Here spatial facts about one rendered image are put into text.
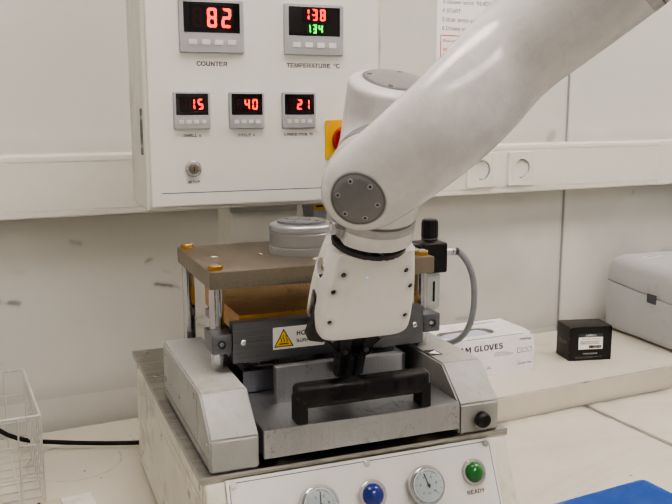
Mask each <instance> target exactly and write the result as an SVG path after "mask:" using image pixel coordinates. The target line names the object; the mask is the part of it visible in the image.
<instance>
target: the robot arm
mask: <svg viewBox="0 0 672 504"><path fill-rule="evenodd" d="M666 1H667V2H670V1H671V0H494V1H493V2H492V3H491V4H490V5H489V6H488V7H487V8H486V9H484V10H483V11H482V12H481V13H480V14H479V15H478V16H477V17H476V18H475V19H474V20H473V22H472V23H471V24H470V25H469V26H468V27H467V28H466V29H465V30H464V32H463V33H462V34H461V35H460V36H459V37H458V38H457V39H456V41H455V42H454V43H453V44H452V45H451V46H450V47H449V48H448V49H447V50H446V51H445V52H444V53H443V54H442V56H441V57H440V58H439V59H438V60H437V61H436V62H435V63H434V64H433V65H432V66H431V67H430V68H429V69H428V70H427V71H426V72H425V73H424V74H423V75H422V76H421V77H420V76H418V75H415V74H412V73H408V72H403V71H398V70H391V69H367V70H362V71H359V72H356V73H354V74H352V75H351V76H350V77H349V79H348V83H347V90H346V97H345V105H344V112H343V119H342V127H341V134H340V140H339V144H338V147H337V149H336V150H335V152H334V153H333V155H332V156H331V158H330V159H329V161H328V163H327V165H326V167H325V170H324V173H323V176H322V181H321V197H322V202H323V205H324V207H325V209H326V211H327V212H328V214H329V232H330V234H329V235H327V236H326V237H325V240H324V242H323V244H322V247H321V249H320V252H319V255H318V258H317V262H316V265H315V269H314V272H313V277H312V281H311V286H310V291H309V297H308V304H307V314H308V316H309V317H310V319H309V321H308V324H307V326H306V329H305V334H306V336H307V338H308V340H309V341H315V342H327V343H328V344H329V345H331V346H332V347H333V348H334V349H335V353H334V360H333V367H332V368H333V373H334V375H335V376H336V377H338V378H339V377H347V376H355V375H360V374H362V373H363V369H364V363H365V357H366V355H368V354H370V353H371V351H372V348H373V345H374V344H376V343H377V342H378V341H379V340H380V339H381V338H383V337H384V335H391V334H396V333H399V332H401V331H403V330H405V329H406V327H407V326H408V323H409V319H410V315H411V308H412V301H413V291H414V277H415V256H414V246H413V244H412V239H413V234H414V229H415V224H416V218H417V213H418V208H419V206H420V205H421V204H423V203H424V202H426V201H427V200H428V199H430V198H431V197H433V196H434V195H436V194H437V193H438V192H440V191H441V190H443V189H444V188H445V187H447V186H448V185H450V184H451V183H452V182H454V181H455V180H456V179H458V178H459V177H460V176H462V175H463V174H464V173H466V172H467V171H468V170H469V169H471V168H472V167H473V166H474V165H475V164H477V163H478V162H479V161H480V160H481V159H482V158H484V157H485V156H486V155H487V154H488V153H489V152H490V151H491V150H492V149H494V148H495V147H496V146H497V145H498V144H499V143H500V142H501V141H502V140H503V139H504V138H505V137H506V136H507V135H508V134H509V133H510V132H511V131H512V130H513V128H514V127H515V126H516V125H517V124H518V123H519V122H520V121H521V120H522V118H523V117H524V116H525V115H526V114H527V113H528V111H529V110H530V109H531V108H532V107H533V105H534V104H535V103H536V102H537V101H538V100H539V99H540V98H541V97H542V96H543V95H544V94H545V93H546V92H547V91H548V90H549V89H551V88H552V87H553V86H554V85H556V84H557V83H558V82H559V81H561V80H562V79H563V78H565V77H566V76H568V75H569V74H570V73H572V72H573V71H575V70H576V69H578V68H579V67H580V66H582V65H583V64H585V63H586V62H587V61H589V60H590V59H592V58H593V57H594V56H596V55H597V54H599V53H600V52H601V51H603V50H604V49H606V48H607V47H608V46H610V45H611V44H612V43H614V42H615V41H617V40H618V39H619V38H621V37H622V36H624V35H625V34H626V33H628V32H629V31H630V30H632V29H633V28H634V27H636V26H637V25H639V24H640V23H641V22H643V21H644V20H645V19H647V18H648V17H650V16H651V15H652V14H654V13H655V12H656V11H658V10H659V9H660V8H662V7H663V6H665V5H666V4H667V2H666ZM351 339H353V340H351Z"/></svg>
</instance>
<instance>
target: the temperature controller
mask: <svg viewBox="0 0 672 504"><path fill-rule="evenodd" d="M302 22H322V23H327V8H310V7H302Z"/></svg>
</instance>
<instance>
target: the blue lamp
mask: <svg viewBox="0 0 672 504"><path fill-rule="evenodd" d="M363 499H364V502H365V503H366V504H381V503H382V502H383V499H384V491H383V489H382V487H381V486H380V485H378V484H376V483H371V484H368V485H367V486H366V487H365V488H364V490H363Z"/></svg>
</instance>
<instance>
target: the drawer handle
mask: <svg viewBox="0 0 672 504"><path fill-rule="evenodd" d="M292 389H293V394H292V420H293V421H294V422H295V423H296V424H297V425H305V424H308V409H309V408H316V407H323V406H330V405H338V404H345V403H352V402H359V401H366V400H374V399H381V398H388V397H395V396H402V395H409V394H413V401H414V402H415V403H416V404H417V405H419V406H420V407H428V406H430V405H431V382H430V374H429V372H428V371H427V370H426V369H424V368H422V367H418V368H410V369H402V370H394V371H386V372H378V373H370V374H362V375H355V376H347V377H339V378H331V379H323V380H315V381H307V382H299V383H296V384H294V385H293V388H292Z"/></svg>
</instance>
